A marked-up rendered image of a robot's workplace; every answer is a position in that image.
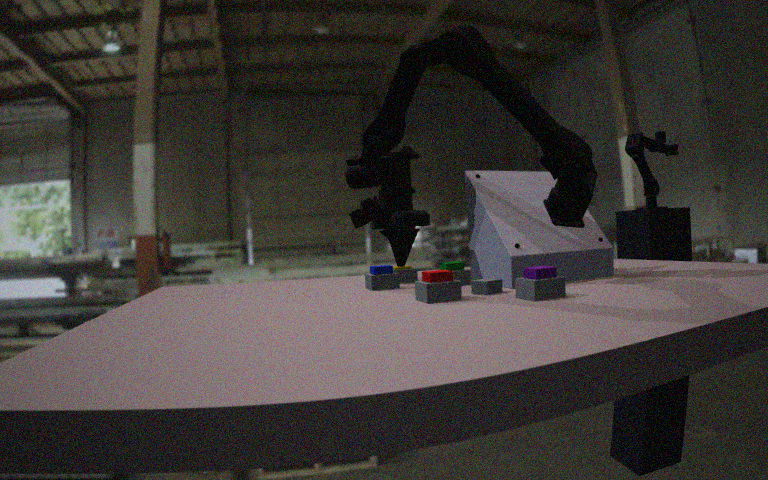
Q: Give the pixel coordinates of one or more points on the blue button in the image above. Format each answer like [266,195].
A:
[382,278]

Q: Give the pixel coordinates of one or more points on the yellow button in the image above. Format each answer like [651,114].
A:
[407,274]

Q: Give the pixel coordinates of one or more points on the green button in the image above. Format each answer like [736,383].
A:
[458,270]

